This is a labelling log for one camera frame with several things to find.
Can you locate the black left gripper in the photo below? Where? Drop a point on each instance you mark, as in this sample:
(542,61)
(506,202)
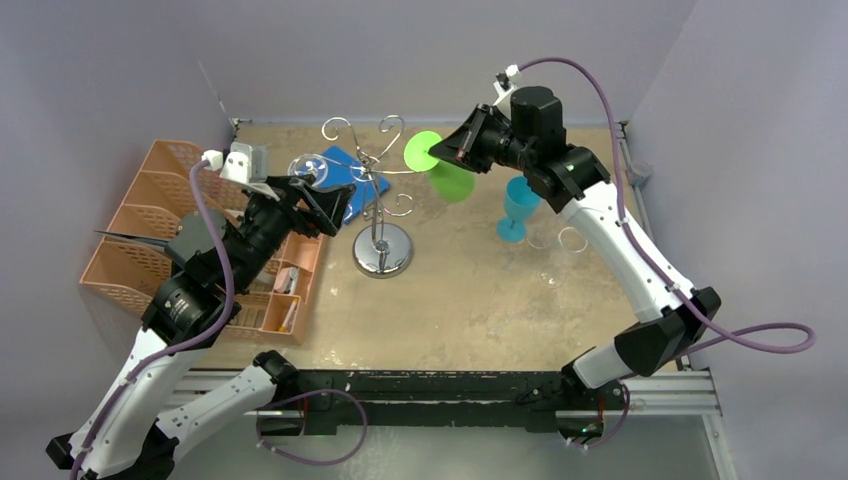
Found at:
(325,211)

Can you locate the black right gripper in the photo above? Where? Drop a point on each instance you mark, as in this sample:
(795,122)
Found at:
(482,137)

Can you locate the green plastic wine glass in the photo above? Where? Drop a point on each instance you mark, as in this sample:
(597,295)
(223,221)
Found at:
(453,184)

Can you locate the clear wine glass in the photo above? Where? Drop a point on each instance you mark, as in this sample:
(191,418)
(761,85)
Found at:
(304,167)
(565,238)
(551,270)

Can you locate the blue plastic wine glass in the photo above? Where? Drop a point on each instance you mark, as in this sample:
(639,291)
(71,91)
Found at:
(520,203)

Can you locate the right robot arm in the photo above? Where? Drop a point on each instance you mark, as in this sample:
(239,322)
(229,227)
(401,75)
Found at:
(531,139)

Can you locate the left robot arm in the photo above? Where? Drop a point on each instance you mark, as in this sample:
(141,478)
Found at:
(130,435)

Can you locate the chrome wine glass rack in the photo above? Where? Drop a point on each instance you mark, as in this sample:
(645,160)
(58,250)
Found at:
(383,249)

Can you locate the blue square mat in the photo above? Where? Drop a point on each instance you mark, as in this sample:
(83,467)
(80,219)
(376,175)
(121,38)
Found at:
(336,167)

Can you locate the orange plastic desk organizer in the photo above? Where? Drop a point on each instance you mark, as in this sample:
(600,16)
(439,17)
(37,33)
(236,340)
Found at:
(276,308)

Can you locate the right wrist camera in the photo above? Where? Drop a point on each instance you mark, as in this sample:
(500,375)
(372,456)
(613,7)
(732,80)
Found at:
(504,85)

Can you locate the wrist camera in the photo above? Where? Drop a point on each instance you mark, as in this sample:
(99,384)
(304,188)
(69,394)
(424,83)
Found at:
(504,85)
(245,164)

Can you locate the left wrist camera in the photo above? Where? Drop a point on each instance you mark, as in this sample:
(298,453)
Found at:
(245,164)

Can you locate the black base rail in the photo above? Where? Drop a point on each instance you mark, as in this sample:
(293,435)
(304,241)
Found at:
(321,401)

